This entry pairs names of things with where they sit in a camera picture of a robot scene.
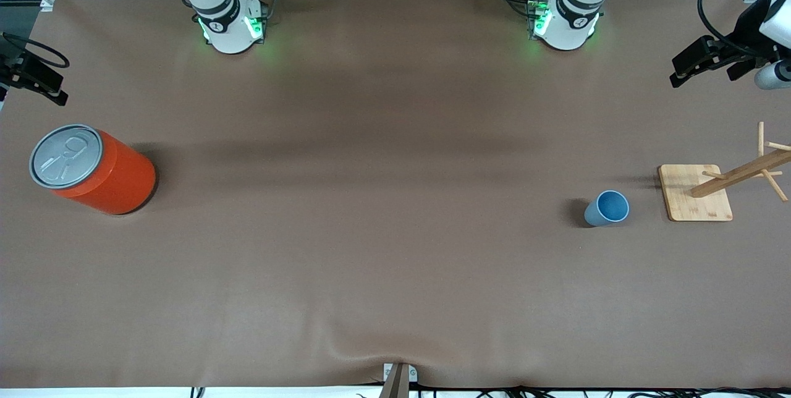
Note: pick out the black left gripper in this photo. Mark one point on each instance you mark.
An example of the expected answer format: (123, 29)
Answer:
(746, 34)

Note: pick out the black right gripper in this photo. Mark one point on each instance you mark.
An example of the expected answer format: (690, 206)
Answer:
(13, 71)

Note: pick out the light blue plastic cup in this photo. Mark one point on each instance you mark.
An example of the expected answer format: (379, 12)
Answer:
(602, 212)

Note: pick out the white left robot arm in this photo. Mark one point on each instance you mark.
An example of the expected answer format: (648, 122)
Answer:
(568, 30)

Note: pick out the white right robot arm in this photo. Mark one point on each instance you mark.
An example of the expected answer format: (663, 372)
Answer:
(228, 33)

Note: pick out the large orange can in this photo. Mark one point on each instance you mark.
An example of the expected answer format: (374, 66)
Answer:
(117, 178)

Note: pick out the wooden mug tree stand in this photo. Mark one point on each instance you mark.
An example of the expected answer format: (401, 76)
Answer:
(695, 200)

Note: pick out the brown table cover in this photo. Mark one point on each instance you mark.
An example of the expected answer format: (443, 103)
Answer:
(395, 262)

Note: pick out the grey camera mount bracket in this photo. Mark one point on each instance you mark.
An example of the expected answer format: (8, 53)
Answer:
(398, 379)

